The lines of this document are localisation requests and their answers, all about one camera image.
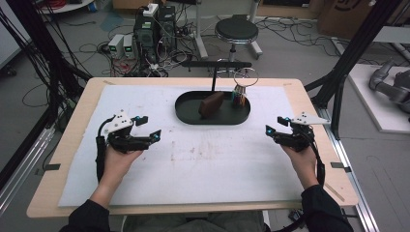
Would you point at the aluminium rail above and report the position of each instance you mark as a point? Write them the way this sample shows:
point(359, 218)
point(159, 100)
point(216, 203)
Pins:
point(348, 180)
point(22, 167)

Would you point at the white power adapter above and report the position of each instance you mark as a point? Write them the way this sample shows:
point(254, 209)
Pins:
point(151, 9)

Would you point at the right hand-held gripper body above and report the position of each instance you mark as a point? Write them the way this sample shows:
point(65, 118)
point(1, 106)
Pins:
point(298, 137)

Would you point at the brown zip pouch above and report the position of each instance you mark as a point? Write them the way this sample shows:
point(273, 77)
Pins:
point(211, 104)

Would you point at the white table mat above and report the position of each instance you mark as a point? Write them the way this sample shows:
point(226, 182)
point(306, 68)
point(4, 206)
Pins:
point(177, 180)

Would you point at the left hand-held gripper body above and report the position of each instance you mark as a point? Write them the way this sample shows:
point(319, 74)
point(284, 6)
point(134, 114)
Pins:
point(124, 138)

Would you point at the white platform board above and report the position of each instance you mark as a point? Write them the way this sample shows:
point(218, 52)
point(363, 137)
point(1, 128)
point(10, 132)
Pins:
point(370, 103)

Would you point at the black frame post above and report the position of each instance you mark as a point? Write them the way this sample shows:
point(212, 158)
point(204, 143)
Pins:
point(354, 48)

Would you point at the person's left hand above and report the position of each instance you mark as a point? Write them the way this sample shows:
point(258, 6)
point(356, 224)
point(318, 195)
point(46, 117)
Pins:
point(121, 164)

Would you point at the round white table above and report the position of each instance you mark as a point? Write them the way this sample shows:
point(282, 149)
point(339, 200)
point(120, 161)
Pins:
point(67, 7)

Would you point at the grey bench power supply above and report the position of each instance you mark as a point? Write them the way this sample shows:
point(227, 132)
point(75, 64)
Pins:
point(129, 46)
point(116, 45)

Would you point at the black computer tower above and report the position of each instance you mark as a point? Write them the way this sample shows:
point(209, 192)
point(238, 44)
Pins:
point(167, 25)
point(145, 35)

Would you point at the black round stool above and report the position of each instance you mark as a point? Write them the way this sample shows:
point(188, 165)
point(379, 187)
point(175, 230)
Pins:
point(237, 30)

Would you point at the white metal table leg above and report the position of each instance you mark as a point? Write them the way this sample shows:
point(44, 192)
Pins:
point(200, 35)
point(254, 45)

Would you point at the black rack with oval tray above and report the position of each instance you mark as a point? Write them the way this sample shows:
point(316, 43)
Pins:
point(193, 111)

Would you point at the person's right hand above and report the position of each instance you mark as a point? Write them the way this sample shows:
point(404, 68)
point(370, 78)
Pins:
point(301, 164)

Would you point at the grey tape strip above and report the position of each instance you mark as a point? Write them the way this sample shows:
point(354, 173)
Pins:
point(340, 166)
point(51, 167)

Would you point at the cardboard box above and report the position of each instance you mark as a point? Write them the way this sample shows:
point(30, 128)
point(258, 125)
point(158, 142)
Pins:
point(348, 16)

